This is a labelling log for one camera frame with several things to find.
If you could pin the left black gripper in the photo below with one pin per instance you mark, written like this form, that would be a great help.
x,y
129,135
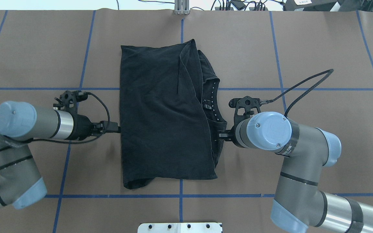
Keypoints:
x,y
82,126

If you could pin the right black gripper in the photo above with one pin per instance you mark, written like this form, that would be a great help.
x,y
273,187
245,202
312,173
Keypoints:
x,y
229,134

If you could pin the black graphic t-shirt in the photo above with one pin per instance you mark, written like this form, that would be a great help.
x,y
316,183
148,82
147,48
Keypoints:
x,y
169,115

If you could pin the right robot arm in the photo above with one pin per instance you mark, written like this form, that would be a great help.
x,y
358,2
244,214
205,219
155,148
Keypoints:
x,y
298,203

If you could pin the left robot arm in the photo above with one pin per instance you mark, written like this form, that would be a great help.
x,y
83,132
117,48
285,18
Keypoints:
x,y
22,123

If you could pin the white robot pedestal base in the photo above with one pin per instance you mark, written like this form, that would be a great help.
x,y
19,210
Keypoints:
x,y
188,227

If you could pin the aluminium frame post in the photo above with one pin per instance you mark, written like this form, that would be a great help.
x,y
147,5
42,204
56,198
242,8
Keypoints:
x,y
181,7

